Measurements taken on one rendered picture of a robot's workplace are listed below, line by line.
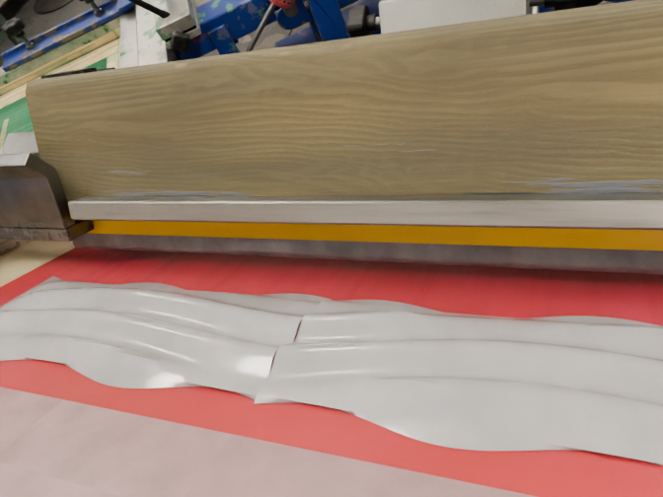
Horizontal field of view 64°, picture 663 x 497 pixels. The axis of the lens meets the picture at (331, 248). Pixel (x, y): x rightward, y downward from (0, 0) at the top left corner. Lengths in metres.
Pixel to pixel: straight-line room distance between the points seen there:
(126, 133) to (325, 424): 0.19
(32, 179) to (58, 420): 0.15
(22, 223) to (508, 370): 0.28
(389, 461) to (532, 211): 0.10
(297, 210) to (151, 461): 0.11
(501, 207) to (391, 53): 0.07
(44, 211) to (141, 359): 0.14
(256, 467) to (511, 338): 0.10
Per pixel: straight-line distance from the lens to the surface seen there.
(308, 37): 0.99
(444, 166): 0.22
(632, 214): 0.21
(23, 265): 0.39
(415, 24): 0.51
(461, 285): 0.24
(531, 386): 0.18
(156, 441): 0.19
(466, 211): 0.21
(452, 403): 0.17
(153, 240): 0.32
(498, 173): 0.22
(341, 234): 0.25
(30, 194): 0.34
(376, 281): 0.25
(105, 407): 0.22
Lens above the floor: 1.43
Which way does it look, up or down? 51 degrees down
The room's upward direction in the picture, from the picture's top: 30 degrees counter-clockwise
